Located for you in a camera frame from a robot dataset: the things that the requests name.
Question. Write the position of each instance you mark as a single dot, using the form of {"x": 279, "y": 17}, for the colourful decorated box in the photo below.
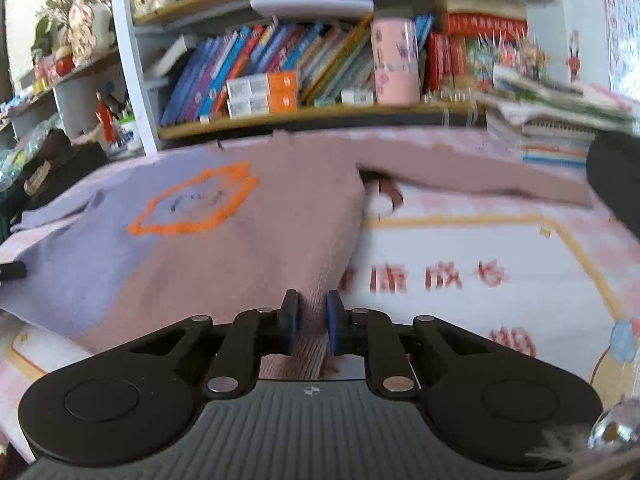
{"x": 505, "y": 60}

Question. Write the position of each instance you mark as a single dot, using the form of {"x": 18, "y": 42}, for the pink white printed blanket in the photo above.
{"x": 475, "y": 240}

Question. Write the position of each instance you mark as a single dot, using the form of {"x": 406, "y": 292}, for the stack of red books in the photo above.
{"x": 450, "y": 50}

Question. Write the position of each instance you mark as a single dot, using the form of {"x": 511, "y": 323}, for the red figurine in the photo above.
{"x": 103, "y": 116}

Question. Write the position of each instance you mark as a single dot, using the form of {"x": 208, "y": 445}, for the stack of notebooks and papers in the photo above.
{"x": 550, "y": 120}

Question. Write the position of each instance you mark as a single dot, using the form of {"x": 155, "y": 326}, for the dried flower bouquet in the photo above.
{"x": 75, "y": 20}

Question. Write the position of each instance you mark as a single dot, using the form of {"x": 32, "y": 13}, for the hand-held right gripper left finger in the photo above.
{"x": 293, "y": 325}

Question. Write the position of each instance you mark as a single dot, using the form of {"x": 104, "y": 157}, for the row of colourful books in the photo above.
{"x": 220, "y": 70}

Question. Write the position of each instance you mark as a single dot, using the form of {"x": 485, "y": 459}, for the dark round object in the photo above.
{"x": 615, "y": 175}

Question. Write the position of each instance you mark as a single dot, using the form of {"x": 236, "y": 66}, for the clear plastic holder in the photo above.
{"x": 450, "y": 102}

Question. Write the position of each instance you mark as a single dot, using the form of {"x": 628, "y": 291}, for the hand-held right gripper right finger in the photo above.
{"x": 332, "y": 325}

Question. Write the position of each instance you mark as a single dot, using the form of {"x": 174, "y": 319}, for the red cartoon wall sticker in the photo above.
{"x": 574, "y": 57}

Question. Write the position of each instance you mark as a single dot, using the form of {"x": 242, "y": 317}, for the orange white carton box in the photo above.
{"x": 262, "y": 84}
{"x": 262, "y": 105}

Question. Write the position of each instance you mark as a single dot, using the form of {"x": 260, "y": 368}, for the purple pink sweater orange print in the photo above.
{"x": 250, "y": 240}

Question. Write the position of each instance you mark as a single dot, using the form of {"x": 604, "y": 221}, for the wall poster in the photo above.
{"x": 620, "y": 25}

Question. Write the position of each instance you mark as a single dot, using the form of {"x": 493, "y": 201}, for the pink printed cylinder container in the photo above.
{"x": 395, "y": 60}

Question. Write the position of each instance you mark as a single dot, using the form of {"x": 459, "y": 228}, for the dark bag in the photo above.
{"x": 55, "y": 165}

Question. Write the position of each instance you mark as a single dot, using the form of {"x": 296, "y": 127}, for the white plastic jar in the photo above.
{"x": 130, "y": 136}

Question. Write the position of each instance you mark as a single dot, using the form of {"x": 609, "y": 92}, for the grey side shelf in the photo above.
{"x": 80, "y": 73}

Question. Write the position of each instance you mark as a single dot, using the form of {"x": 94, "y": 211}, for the small white box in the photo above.
{"x": 357, "y": 97}

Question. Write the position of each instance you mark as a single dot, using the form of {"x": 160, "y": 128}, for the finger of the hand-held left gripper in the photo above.
{"x": 12, "y": 270}

